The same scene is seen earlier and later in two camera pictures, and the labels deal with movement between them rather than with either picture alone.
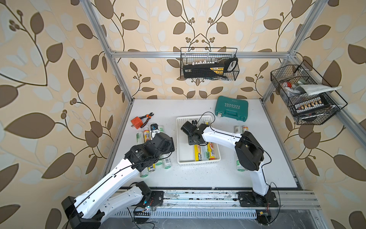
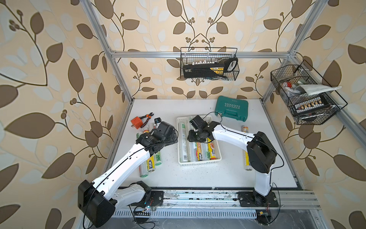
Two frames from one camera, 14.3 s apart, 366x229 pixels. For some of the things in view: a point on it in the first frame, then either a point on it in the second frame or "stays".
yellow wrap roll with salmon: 211,149 stays
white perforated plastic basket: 198,153 stays
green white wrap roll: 167,163 to 183,144
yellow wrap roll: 197,150 stays
